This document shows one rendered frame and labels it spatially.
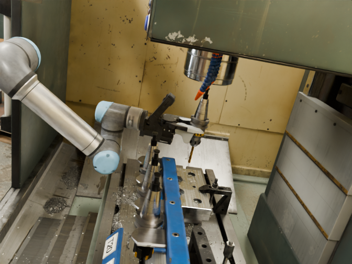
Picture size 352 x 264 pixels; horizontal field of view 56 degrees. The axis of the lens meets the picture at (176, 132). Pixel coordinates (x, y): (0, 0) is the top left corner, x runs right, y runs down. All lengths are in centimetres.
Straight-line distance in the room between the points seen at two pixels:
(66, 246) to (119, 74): 110
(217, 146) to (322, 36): 152
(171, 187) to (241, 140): 149
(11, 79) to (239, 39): 60
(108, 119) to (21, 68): 31
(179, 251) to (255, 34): 45
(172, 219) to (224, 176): 134
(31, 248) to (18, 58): 72
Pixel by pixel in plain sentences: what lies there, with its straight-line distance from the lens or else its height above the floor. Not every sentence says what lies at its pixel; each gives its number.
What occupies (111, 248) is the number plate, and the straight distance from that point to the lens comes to 106.
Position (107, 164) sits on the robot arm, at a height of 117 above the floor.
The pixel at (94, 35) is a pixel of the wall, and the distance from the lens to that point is 204.
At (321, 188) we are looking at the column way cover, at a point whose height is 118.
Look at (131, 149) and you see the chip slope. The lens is 203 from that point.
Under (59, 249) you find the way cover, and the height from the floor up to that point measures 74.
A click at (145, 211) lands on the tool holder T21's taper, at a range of 71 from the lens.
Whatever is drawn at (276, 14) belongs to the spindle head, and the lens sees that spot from 72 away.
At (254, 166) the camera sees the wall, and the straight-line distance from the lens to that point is 240.
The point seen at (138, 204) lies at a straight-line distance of 77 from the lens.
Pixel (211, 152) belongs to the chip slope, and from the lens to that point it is 214.
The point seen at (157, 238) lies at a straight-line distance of 69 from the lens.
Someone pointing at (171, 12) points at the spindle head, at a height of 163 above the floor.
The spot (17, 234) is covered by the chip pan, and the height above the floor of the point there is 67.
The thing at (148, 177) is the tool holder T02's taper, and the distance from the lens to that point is 79.
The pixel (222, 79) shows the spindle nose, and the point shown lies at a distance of 97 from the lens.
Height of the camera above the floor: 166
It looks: 21 degrees down
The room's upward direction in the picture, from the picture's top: 11 degrees clockwise
